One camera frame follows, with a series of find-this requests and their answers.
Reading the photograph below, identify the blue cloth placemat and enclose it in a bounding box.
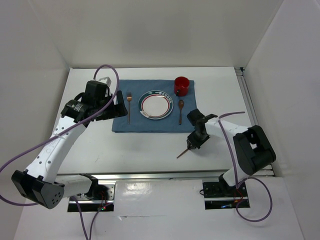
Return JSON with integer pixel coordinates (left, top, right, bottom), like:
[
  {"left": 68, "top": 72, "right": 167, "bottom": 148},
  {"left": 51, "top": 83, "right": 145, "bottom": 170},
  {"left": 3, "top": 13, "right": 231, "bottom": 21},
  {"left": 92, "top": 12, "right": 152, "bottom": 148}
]
[{"left": 112, "top": 79, "right": 197, "bottom": 133}]

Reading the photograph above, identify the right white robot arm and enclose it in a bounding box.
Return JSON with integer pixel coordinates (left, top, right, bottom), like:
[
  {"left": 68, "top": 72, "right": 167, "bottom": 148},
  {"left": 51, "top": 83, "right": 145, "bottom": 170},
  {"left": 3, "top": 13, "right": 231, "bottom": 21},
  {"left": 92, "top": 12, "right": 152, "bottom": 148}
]
[{"left": 186, "top": 109, "right": 276, "bottom": 198}]

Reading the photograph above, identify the aluminium rail right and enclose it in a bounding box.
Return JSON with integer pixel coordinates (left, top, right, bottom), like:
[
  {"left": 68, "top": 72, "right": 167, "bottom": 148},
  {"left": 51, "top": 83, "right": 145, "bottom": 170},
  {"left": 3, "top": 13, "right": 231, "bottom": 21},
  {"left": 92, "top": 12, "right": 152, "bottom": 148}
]
[{"left": 234, "top": 67, "right": 259, "bottom": 125}]

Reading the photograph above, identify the aluminium rail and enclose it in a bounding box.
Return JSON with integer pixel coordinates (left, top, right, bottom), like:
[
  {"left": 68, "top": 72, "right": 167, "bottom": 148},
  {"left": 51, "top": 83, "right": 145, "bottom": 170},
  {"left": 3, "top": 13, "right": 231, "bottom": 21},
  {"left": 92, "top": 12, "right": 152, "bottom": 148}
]
[
  {"left": 234, "top": 67, "right": 259, "bottom": 125},
  {"left": 57, "top": 169, "right": 276, "bottom": 182}
]

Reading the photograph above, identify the copper spoon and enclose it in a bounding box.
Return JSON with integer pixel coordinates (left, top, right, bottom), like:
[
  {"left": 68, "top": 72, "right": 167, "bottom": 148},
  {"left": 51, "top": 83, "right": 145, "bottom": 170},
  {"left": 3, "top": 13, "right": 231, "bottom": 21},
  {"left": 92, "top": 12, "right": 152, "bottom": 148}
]
[{"left": 178, "top": 99, "right": 184, "bottom": 125}]

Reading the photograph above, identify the white plate green red rim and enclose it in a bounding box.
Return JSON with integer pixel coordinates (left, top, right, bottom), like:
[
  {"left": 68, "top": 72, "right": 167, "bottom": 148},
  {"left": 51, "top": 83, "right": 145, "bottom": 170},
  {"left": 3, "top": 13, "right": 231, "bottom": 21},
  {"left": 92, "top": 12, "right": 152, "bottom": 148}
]
[{"left": 138, "top": 90, "right": 174, "bottom": 120}]

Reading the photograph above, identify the red mug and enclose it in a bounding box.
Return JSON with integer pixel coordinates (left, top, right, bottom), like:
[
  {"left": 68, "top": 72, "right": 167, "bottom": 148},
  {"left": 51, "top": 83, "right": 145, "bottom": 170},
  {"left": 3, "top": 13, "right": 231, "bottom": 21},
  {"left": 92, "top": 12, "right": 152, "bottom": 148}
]
[{"left": 174, "top": 76, "right": 190, "bottom": 97}]

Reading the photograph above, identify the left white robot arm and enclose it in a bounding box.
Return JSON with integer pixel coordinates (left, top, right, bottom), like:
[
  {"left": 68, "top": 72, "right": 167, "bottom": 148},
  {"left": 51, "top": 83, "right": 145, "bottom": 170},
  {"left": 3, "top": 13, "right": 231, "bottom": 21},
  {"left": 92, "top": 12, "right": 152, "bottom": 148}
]
[{"left": 11, "top": 77, "right": 128, "bottom": 209}]

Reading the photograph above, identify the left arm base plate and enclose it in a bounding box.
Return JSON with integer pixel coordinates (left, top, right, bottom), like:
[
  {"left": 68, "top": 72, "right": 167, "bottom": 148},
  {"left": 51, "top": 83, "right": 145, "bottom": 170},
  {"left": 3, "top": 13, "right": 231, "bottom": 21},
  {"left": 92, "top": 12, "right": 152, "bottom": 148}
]
[{"left": 75, "top": 180, "right": 116, "bottom": 213}]

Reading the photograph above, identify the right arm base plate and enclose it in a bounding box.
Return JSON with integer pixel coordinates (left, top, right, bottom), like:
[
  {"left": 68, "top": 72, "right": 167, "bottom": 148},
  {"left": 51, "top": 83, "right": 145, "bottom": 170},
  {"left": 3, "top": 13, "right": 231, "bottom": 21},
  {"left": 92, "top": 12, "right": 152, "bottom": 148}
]
[{"left": 199, "top": 181, "right": 250, "bottom": 210}]

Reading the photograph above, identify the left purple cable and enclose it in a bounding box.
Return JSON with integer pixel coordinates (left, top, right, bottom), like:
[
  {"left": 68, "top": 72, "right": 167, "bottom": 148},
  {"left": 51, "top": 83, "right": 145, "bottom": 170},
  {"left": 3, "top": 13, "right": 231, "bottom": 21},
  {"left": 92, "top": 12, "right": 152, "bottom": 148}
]
[{"left": 0, "top": 64, "right": 121, "bottom": 240}]

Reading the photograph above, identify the aluminium rail front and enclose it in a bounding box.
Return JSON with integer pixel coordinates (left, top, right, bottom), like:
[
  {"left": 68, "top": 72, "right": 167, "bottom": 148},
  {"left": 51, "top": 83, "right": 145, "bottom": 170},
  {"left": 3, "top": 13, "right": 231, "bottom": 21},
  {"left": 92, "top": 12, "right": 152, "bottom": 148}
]
[{"left": 57, "top": 169, "right": 276, "bottom": 182}]

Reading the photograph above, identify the copper fork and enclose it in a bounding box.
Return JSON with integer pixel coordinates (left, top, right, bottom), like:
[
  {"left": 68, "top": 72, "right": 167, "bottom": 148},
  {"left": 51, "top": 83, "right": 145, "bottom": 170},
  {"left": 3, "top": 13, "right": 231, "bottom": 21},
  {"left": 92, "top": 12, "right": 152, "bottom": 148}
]
[{"left": 126, "top": 92, "right": 132, "bottom": 124}]

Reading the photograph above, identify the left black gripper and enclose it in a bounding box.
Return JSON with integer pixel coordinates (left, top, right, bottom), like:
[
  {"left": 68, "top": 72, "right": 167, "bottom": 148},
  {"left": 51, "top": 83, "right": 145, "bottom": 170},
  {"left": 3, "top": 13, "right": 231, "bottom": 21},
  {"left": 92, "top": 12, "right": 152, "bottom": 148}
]
[{"left": 95, "top": 90, "right": 128, "bottom": 121}]

